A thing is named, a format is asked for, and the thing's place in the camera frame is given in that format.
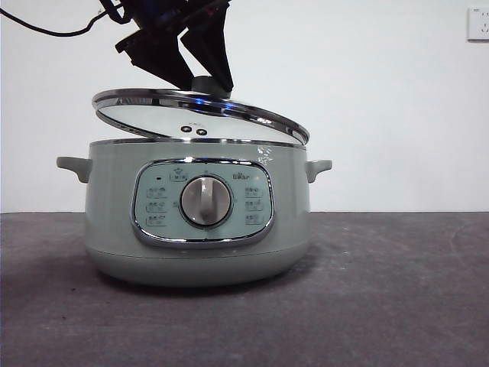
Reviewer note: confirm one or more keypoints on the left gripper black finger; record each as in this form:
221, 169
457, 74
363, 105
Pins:
210, 46
156, 49

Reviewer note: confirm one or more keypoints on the sage green electric cooking pot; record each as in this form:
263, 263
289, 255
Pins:
111, 214

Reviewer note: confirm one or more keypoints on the white wall socket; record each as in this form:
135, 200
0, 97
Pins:
479, 25

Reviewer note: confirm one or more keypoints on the glass lid with green knob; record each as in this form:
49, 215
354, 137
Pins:
153, 118

